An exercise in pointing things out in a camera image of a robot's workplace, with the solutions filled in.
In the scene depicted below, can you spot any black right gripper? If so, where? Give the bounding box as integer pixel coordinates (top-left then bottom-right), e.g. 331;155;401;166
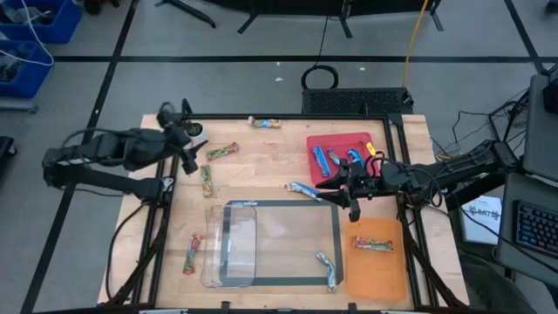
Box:
315;159;383;222

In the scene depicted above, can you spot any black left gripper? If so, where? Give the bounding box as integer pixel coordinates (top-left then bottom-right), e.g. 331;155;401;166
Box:
161;111;209;175

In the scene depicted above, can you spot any brown green granola bar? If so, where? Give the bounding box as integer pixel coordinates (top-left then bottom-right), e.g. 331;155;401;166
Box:
205;141;240;162
199;164;214;199

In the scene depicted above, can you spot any blue green orange granola bar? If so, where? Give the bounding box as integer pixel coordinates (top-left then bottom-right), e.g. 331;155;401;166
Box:
285;181;324;202
315;251;338;292
247;115;282;130

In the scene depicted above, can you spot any red green granola bar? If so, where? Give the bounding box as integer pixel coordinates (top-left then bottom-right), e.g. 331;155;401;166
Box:
181;233;203;276
351;235;395;254

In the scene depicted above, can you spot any clear plastic tray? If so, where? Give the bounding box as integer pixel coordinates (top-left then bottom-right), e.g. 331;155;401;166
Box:
199;203;258;289

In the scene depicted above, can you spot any white pot with plant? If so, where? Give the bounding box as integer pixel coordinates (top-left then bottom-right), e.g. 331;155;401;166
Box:
184;120;209;148

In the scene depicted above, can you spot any red translucent plastic tray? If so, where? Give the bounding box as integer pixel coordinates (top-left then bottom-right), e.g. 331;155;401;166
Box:
306;132;377;187

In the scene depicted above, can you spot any black-bordered silicone baking mat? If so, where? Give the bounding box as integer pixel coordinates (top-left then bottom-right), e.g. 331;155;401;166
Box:
219;199;345;288

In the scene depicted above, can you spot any black perforated computer case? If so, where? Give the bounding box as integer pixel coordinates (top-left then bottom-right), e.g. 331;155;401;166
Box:
301;86;414;116

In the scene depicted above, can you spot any orange translucent plastic tray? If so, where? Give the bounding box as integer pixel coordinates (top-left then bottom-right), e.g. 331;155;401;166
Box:
344;216;409;303

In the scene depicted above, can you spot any black stand leg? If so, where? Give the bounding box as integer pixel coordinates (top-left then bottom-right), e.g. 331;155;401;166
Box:
154;0;217;30

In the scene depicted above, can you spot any white printed booklet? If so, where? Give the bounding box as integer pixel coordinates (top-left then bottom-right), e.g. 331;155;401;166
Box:
460;195;503;245

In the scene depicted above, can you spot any grey keyboard desk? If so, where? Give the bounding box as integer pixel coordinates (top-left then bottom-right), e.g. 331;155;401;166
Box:
496;171;558;287

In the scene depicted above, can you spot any black room divider screen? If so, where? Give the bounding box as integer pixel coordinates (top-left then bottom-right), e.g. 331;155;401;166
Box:
204;0;446;40

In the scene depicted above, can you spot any blue plastic storage bin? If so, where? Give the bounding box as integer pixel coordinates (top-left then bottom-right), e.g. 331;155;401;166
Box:
0;0;83;44
0;39;54;99

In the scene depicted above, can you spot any grey office chair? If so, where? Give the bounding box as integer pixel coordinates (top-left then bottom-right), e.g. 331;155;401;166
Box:
457;252;555;314

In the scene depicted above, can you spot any black keyboard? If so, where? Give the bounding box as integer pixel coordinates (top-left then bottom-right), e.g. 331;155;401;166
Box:
515;199;558;259

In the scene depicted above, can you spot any grey desk top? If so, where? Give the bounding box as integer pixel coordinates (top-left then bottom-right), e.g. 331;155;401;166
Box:
521;73;558;182

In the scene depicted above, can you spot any black desktop device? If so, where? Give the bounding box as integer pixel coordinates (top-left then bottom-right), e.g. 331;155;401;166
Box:
542;69;558;115

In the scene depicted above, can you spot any black aluminium table frame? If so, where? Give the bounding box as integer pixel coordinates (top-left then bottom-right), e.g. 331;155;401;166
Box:
98;99;470;314

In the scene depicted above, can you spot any black coiled cable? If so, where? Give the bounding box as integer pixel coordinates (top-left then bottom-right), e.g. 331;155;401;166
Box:
300;17;340;92

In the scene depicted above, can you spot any yellow hanging cable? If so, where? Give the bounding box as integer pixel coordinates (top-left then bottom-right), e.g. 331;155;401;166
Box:
401;0;431;88

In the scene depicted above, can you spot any white cable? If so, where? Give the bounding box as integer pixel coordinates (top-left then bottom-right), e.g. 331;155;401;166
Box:
0;0;56;67

